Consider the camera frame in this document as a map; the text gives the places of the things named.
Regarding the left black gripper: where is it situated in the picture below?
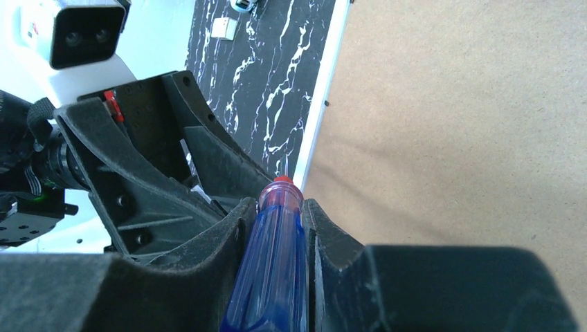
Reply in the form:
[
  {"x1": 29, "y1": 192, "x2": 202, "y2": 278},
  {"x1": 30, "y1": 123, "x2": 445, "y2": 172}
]
[{"x1": 1, "y1": 91, "x2": 224, "y2": 257}]

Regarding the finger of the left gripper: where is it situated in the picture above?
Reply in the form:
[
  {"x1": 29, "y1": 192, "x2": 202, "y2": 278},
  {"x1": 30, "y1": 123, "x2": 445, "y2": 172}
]
[{"x1": 162, "y1": 71, "x2": 271, "y2": 212}]

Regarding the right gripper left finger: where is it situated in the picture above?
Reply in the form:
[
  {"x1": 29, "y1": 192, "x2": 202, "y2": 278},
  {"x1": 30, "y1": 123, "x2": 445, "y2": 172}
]
[{"x1": 1, "y1": 198, "x2": 256, "y2": 331}]

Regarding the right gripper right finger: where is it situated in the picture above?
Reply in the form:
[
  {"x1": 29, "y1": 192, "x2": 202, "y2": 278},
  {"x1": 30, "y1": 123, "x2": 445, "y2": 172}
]
[{"x1": 303, "y1": 199, "x2": 579, "y2": 331}]

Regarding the blue red screwdriver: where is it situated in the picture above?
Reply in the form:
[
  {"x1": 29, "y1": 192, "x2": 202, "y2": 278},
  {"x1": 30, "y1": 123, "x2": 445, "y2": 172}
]
[{"x1": 219, "y1": 166, "x2": 309, "y2": 331}]

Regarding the white picture frame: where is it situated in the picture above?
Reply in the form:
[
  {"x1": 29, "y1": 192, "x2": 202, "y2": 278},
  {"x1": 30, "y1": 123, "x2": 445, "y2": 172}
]
[{"x1": 305, "y1": 1, "x2": 586, "y2": 326}]

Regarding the white staple box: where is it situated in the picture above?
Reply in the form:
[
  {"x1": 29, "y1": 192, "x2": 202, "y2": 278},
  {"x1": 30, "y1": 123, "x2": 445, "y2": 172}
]
[{"x1": 210, "y1": 17, "x2": 237, "y2": 41}]

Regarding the light blue stapler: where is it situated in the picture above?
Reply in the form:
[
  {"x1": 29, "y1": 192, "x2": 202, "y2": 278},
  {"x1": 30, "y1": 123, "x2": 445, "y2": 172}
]
[{"x1": 229, "y1": 0, "x2": 258, "y2": 12}]

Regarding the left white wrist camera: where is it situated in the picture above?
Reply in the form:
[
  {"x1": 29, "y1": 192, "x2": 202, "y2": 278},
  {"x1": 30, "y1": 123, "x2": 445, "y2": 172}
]
[{"x1": 13, "y1": 0, "x2": 138, "y2": 109}]

